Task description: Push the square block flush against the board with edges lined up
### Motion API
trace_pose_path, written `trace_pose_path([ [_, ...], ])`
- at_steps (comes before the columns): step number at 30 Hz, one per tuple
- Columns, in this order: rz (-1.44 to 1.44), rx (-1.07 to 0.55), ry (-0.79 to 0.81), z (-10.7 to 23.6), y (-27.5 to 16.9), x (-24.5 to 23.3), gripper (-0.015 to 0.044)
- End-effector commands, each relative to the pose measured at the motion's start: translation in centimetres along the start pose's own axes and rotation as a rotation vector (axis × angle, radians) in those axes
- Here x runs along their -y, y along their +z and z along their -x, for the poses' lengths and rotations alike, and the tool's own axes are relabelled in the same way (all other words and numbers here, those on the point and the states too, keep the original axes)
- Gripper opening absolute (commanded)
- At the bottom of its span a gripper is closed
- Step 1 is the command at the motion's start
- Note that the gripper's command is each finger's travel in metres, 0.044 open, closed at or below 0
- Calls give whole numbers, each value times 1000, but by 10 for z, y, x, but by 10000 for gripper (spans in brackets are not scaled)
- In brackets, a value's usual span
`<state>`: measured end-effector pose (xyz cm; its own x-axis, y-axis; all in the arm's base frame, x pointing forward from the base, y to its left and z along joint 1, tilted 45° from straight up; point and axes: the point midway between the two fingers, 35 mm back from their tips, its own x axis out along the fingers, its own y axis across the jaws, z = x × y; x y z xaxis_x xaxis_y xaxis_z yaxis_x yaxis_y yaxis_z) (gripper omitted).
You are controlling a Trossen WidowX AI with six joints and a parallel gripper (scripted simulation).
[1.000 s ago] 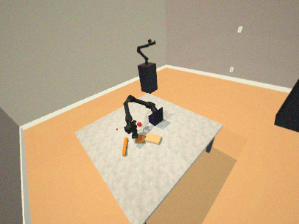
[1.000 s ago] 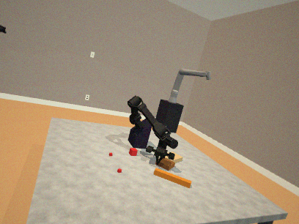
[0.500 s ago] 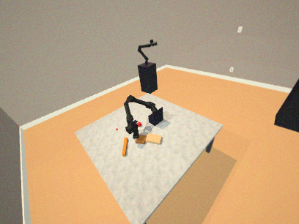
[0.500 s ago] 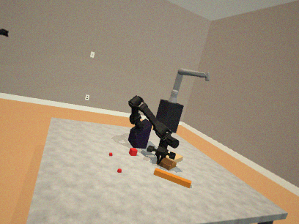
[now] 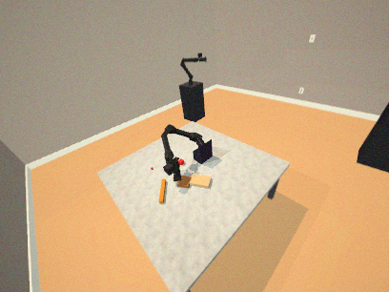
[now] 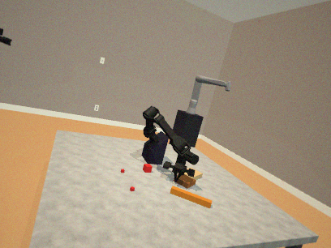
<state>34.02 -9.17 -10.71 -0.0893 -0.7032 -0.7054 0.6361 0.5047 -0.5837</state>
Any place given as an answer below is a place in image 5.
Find tan square block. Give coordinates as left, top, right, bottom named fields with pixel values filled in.
left=190, top=174, right=211, bottom=189

